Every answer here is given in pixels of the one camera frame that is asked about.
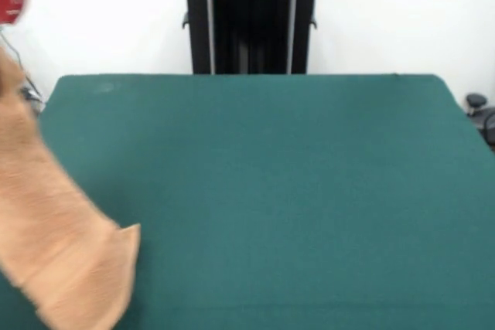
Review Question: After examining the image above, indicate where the tan terry towel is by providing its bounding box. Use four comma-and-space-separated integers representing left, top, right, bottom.
0, 46, 142, 330

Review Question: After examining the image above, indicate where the dark green table cloth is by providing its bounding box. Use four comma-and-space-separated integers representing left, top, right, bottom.
0, 73, 495, 330

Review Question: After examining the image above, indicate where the grey wall cable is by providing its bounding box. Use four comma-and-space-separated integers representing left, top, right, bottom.
0, 30, 42, 99

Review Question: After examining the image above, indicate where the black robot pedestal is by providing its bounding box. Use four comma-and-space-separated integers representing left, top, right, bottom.
169, 0, 334, 75

